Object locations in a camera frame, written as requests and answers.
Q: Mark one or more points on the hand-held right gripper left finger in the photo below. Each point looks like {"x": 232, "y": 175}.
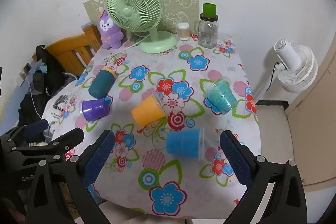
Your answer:
{"x": 99, "y": 158}

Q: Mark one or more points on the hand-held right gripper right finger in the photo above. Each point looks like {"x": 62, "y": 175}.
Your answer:
{"x": 236, "y": 161}

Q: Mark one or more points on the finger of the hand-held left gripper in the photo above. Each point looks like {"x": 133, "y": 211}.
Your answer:
{"x": 35, "y": 126}
{"x": 67, "y": 138}

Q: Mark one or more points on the blue cup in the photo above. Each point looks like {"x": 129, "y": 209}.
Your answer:
{"x": 183, "y": 144}

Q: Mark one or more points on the purple cup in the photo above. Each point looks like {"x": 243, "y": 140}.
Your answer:
{"x": 94, "y": 108}

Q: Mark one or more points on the dark teal cup yellow lid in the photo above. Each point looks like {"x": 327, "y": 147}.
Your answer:
{"x": 101, "y": 83}

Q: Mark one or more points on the turquoise glitter cup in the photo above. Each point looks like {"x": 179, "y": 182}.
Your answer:
{"x": 221, "y": 96}

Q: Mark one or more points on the orange cup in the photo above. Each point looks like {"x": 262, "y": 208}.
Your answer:
{"x": 147, "y": 112}

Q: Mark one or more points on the green plastic cup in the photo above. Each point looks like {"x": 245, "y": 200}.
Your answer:
{"x": 209, "y": 9}

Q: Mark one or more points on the white printed cloth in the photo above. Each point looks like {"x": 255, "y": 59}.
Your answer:
{"x": 59, "y": 106}

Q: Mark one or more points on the floral tablecloth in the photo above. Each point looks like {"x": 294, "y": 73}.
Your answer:
{"x": 157, "y": 161}

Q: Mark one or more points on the dark clothing pile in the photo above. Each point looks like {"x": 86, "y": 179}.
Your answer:
{"x": 52, "y": 69}

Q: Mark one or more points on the wooden bed headboard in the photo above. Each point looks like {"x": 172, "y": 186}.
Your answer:
{"x": 65, "y": 53}

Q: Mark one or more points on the beige cabinet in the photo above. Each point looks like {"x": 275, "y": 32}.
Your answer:
{"x": 315, "y": 134}

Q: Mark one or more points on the white standing fan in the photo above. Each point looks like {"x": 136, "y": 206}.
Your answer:
{"x": 296, "y": 69}

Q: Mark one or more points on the purple plush toy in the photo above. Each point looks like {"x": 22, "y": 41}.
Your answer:
{"x": 110, "y": 35}

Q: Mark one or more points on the glass mug jar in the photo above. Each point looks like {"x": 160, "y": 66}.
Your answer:
{"x": 208, "y": 32}

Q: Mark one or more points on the cotton swab jar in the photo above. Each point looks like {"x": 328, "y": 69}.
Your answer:
{"x": 183, "y": 31}

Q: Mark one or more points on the green desk fan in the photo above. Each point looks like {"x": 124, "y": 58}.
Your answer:
{"x": 126, "y": 3}

